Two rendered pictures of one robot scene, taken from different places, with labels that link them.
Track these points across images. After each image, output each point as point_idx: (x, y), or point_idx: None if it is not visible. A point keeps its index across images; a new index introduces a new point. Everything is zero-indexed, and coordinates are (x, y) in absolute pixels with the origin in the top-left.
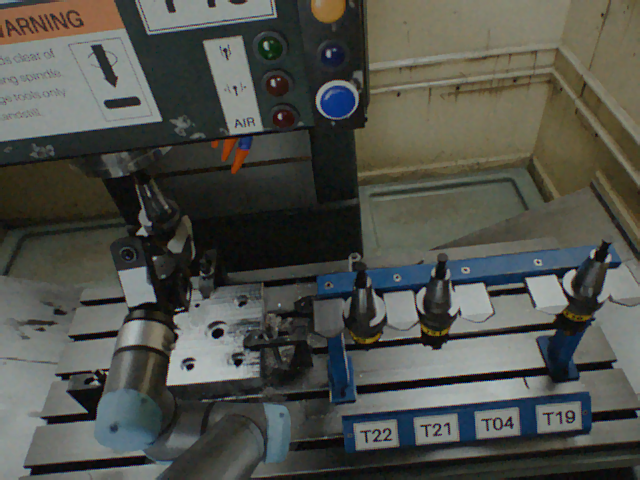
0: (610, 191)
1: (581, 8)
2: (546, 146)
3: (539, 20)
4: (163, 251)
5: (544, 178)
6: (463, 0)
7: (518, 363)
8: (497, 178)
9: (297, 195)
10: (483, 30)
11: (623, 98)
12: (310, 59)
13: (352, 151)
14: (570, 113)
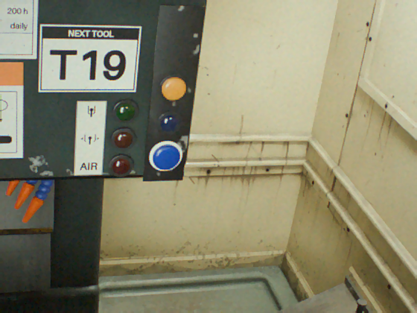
0: (363, 287)
1: (328, 106)
2: (300, 242)
3: (290, 112)
4: None
5: (298, 278)
6: (217, 83)
7: None
8: (249, 277)
9: (28, 275)
10: (237, 115)
11: (369, 194)
12: (152, 123)
13: (97, 228)
14: (322, 207)
